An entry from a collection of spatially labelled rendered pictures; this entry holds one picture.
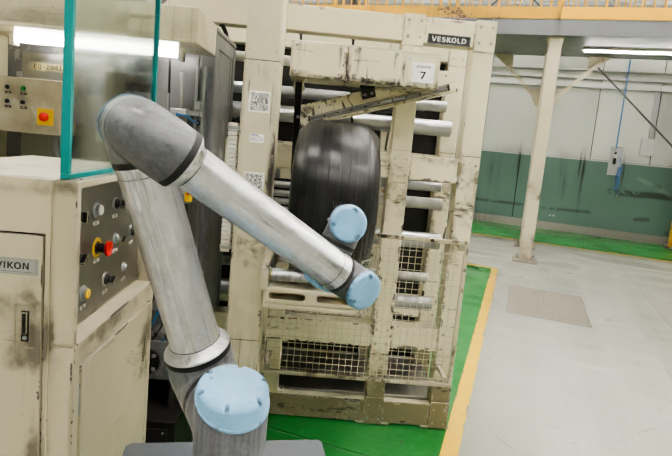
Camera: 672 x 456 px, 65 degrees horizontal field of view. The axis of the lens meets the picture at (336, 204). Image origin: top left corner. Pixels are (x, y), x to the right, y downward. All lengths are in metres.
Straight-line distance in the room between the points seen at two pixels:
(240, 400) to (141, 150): 0.52
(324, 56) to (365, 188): 0.68
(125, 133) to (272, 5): 1.12
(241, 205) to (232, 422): 0.42
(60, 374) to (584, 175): 10.32
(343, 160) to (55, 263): 0.92
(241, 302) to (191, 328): 0.85
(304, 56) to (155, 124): 1.32
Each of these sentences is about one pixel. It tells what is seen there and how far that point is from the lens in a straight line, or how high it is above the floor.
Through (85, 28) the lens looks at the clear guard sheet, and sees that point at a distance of 1.32.
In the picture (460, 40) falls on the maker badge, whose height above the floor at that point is 1.90.
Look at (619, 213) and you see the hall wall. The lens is 11.17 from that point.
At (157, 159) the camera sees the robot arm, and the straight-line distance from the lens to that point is 0.94.
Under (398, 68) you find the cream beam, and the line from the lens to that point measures 2.21.
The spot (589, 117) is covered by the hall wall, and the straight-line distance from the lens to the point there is 11.13.
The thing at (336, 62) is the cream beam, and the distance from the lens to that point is 2.20.
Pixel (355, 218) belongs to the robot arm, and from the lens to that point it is 1.28.
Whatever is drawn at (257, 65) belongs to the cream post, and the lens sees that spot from 1.95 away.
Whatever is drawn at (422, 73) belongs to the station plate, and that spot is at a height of 1.70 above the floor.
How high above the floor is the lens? 1.41
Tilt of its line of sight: 7 degrees down
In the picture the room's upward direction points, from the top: 5 degrees clockwise
